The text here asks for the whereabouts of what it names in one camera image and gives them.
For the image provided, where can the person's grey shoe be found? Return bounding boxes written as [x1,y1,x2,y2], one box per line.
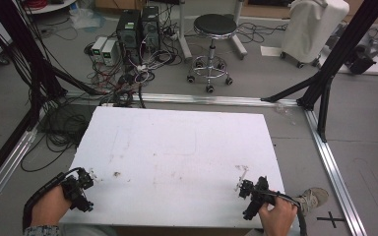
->
[292,187,330,216]

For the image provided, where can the clear plastic scrap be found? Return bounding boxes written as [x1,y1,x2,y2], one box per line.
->
[274,102,297,126]

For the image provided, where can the black round stool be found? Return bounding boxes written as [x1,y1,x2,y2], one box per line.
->
[186,13,239,94]

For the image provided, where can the black device on white board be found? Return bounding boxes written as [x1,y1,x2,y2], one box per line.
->
[346,30,378,76]

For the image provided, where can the white covered machine on wheels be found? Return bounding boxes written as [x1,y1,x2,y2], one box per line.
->
[280,0,351,69]

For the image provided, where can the white round table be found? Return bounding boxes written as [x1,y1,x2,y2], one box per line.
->
[22,0,79,16]

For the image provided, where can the large black computer tower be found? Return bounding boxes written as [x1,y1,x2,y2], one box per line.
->
[115,9,143,66]

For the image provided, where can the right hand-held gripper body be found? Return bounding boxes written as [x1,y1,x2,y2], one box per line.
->
[238,176,281,221]

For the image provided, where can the tangle of floor cables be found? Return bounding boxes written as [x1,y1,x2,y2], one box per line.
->
[19,19,185,173]

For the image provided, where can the long aluminium floor rail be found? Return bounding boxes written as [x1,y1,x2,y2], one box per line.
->
[63,91,300,108]

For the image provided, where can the person's patterned sleeve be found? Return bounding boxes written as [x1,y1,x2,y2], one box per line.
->
[24,224,62,236]

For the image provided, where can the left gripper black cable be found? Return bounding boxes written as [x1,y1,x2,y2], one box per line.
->
[22,166,84,232]

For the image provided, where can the white power supply unit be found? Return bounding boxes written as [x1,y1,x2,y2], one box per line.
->
[91,35,109,62]
[100,38,119,67]

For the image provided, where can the black frame post with cables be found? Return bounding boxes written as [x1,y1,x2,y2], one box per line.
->
[0,0,107,132]

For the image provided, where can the clear plastic bag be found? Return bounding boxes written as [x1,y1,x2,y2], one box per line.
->
[69,7,106,31]

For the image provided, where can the white metal table legs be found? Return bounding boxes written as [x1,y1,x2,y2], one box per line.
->
[176,0,249,62]

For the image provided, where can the person's left hand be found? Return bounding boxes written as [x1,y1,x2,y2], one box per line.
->
[30,184,74,228]

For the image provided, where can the slim black computer tower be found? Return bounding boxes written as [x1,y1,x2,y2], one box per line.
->
[140,5,161,54]

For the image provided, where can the loose black floor cables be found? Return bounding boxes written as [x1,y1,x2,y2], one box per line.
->
[236,21,289,45]

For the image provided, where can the black braced frame post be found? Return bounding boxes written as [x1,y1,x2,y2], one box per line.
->
[260,0,378,144]

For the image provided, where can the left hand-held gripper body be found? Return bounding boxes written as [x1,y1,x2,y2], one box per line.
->
[61,167,95,213]

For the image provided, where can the person's right hand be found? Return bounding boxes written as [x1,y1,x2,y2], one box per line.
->
[258,196,299,236]

